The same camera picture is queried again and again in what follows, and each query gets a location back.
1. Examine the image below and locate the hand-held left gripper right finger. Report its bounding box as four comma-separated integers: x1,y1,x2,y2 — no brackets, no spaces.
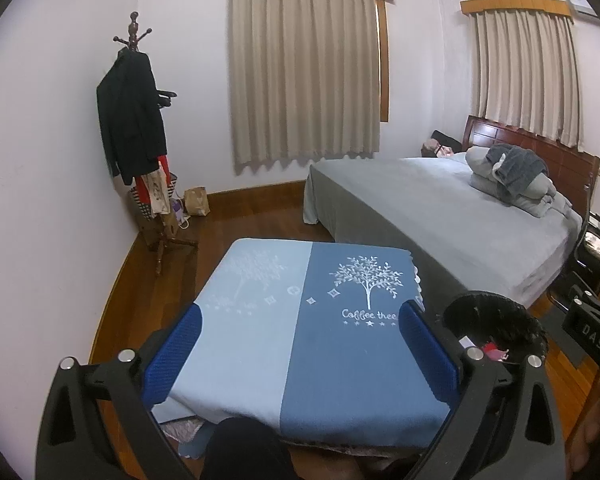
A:
399,300,566,480

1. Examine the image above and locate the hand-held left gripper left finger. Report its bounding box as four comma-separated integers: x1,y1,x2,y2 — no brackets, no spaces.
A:
36,304,203,480

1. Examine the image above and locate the red plastic bag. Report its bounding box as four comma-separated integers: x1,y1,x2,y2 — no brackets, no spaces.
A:
481,342,511,362

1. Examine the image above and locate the black trash bin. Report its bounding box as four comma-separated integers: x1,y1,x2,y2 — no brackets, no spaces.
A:
442,289,550,377

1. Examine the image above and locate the person's right hand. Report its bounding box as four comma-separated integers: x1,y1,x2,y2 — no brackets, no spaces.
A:
567,374,600,480

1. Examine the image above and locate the lace underlay cloth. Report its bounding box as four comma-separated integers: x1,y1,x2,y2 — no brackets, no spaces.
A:
157,417,206,441

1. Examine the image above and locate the black metal chair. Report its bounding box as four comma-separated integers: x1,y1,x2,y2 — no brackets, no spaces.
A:
549,184,600,312

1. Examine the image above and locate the light blue cloth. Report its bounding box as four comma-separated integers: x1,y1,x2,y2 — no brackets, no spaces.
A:
177,437,211,459

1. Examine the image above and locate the blue tree-print tablecloth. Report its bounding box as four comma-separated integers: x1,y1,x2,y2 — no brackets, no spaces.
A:
152,237,451,449

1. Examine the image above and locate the wooden coat rack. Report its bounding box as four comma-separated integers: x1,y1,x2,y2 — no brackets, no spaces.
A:
112,10,201,279

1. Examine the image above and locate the person's dark trousered leg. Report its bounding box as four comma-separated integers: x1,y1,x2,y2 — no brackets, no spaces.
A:
199,417,306,480

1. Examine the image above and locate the bed with grey sheet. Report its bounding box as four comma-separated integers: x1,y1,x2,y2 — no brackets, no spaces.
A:
302,155,584,309

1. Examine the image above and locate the striped woven bag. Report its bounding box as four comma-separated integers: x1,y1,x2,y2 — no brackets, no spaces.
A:
128,172,179,221

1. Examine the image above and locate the brown paper bag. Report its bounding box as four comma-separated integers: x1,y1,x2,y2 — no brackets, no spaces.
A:
183,186,211,217

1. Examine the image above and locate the beige tote bag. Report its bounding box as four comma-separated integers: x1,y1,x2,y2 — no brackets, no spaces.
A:
142,169,174,219

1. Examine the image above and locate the red garment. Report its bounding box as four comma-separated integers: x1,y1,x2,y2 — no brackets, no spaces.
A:
134,154,171,201

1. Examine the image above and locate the wooden headboard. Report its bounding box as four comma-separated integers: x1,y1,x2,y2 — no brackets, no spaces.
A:
462,114,600,211

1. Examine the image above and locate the dark grey garment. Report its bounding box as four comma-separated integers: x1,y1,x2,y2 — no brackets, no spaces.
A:
484,143,549,201

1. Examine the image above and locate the pink stuffed toy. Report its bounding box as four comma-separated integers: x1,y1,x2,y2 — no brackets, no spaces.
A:
419,139,454,159

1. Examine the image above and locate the black bag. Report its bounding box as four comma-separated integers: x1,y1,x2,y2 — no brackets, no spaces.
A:
429,129,465,154

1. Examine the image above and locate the black jacket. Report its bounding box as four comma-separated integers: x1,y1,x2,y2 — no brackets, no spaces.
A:
95,49,169,186

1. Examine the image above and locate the narrow beige curtain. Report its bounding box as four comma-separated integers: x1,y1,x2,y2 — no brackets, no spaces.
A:
472,9,586,154

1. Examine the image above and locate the wide beige curtain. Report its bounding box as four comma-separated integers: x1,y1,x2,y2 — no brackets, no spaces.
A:
228,0,383,176

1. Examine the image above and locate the white air conditioner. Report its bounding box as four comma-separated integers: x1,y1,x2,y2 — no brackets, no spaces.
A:
565,0,600,17

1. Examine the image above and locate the short wooden curtain pelmet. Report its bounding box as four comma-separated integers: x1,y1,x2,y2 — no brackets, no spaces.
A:
459,0,575,22

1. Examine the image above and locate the wooden window frame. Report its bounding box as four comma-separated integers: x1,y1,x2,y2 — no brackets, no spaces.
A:
374,0,390,124

